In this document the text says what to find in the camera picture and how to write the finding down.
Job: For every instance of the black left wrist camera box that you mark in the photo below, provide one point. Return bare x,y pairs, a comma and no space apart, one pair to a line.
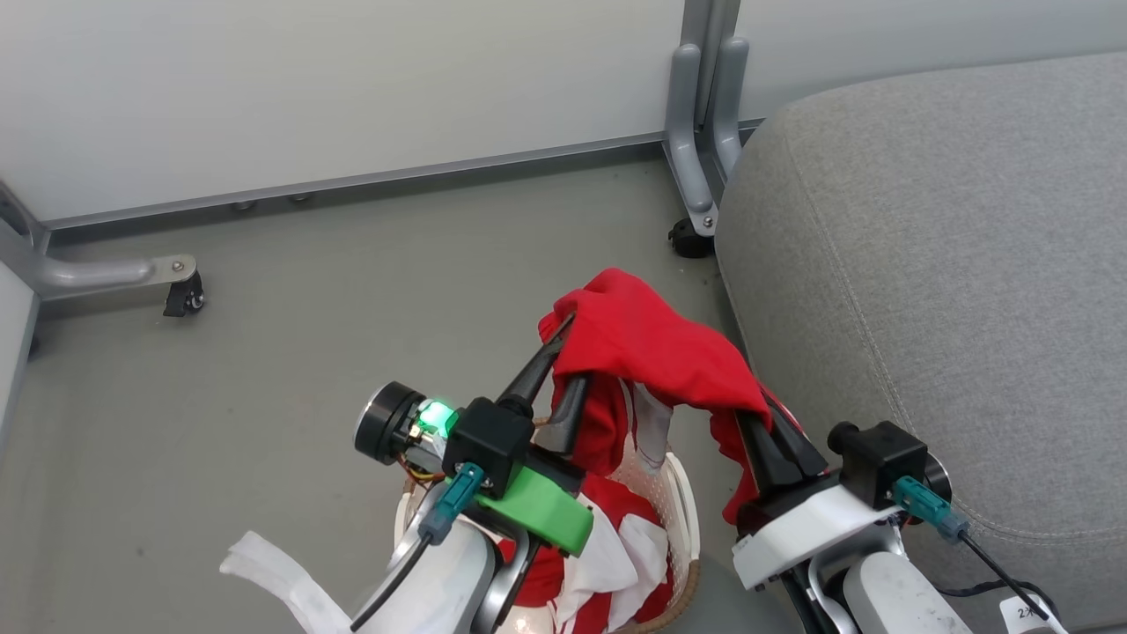
489,440

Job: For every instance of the black caster wheel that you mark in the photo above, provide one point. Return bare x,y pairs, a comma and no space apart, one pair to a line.
689,238
185,298

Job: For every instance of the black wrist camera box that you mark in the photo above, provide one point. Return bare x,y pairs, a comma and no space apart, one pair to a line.
880,462
489,440

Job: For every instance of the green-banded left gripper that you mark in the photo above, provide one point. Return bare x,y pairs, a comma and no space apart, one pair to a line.
539,511

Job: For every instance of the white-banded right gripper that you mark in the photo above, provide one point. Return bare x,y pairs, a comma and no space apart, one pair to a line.
806,524

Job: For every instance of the cream perforated laundry basket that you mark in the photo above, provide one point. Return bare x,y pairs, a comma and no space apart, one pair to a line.
682,519

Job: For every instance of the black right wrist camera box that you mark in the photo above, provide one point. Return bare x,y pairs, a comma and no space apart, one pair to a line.
880,462

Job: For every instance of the upright grey metal partition foot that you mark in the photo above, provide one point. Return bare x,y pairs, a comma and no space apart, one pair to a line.
696,132

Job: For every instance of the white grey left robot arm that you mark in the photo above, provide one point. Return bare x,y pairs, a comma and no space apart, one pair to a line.
440,572

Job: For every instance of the red and white garment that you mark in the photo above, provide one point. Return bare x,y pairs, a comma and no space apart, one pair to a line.
651,352

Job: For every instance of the white fabric strip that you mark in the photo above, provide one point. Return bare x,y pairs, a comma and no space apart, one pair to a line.
290,586

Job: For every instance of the grey fabric sofa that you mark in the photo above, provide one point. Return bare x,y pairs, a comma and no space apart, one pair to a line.
951,291

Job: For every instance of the grey partition bottom rail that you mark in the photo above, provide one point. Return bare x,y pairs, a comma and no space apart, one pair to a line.
352,180

